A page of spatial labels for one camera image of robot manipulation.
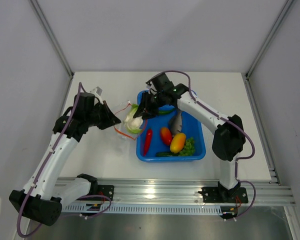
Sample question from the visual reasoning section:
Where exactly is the left aluminium frame post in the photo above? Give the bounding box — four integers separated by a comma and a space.
27, 0, 74, 78

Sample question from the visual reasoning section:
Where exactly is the grey fish toy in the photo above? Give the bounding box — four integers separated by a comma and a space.
168, 109, 183, 137

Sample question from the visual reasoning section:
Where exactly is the clear zip top bag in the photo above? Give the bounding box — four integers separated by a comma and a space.
114, 100, 148, 141

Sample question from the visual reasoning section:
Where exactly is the green grapes toy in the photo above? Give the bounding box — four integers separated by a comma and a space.
179, 137, 196, 157

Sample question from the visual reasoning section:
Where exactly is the aluminium mounting rail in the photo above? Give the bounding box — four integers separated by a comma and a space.
54, 177, 296, 206

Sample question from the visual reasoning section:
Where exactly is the blue plastic bin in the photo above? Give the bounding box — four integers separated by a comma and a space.
136, 105, 206, 163

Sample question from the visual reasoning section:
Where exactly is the red chili pepper toy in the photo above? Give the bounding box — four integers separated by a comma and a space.
143, 128, 153, 156

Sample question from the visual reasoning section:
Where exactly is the dark green cucumber toy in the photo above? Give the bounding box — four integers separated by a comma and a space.
155, 151, 179, 158

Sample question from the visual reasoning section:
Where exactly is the right aluminium frame post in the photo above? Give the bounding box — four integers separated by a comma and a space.
244, 0, 297, 78

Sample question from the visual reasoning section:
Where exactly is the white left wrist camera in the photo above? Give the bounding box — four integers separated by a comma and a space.
89, 86, 103, 98

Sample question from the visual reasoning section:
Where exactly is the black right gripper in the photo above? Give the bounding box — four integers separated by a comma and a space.
133, 91, 165, 122

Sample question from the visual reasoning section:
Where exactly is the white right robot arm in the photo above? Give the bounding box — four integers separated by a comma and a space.
133, 71, 246, 203

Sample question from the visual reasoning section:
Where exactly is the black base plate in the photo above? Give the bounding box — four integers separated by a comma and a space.
96, 185, 115, 200
198, 186, 249, 204

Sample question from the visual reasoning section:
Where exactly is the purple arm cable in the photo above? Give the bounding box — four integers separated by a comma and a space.
162, 70, 256, 181
16, 82, 85, 238

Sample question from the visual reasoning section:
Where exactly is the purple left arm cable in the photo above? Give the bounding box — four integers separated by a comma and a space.
16, 82, 85, 238

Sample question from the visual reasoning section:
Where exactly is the yellow orange mango toy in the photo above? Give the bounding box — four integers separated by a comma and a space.
170, 132, 186, 154

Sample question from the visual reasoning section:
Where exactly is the aluminium frame post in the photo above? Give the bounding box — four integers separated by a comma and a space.
27, 0, 74, 78
244, 0, 297, 78

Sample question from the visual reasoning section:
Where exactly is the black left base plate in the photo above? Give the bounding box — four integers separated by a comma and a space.
96, 185, 115, 200

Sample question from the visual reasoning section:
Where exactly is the white slotted cable duct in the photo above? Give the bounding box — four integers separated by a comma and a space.
62, 202, 222, 216

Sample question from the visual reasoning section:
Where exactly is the white cauliflower toy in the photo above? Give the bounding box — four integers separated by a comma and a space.
123, 104, 143, 134

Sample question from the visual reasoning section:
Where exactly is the green chili pepper toy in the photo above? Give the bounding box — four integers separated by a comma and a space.
158, 107, 176, 116

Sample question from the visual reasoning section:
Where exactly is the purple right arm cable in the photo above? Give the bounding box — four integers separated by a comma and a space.
162, 70, 256, 181

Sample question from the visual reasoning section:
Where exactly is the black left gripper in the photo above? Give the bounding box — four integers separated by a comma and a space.
86, 100, 121, 130

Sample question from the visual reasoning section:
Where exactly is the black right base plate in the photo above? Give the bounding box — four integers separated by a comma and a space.
198, 186, 249, 204

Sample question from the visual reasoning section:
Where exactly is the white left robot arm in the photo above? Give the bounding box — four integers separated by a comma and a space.
9, 92, 121, 226

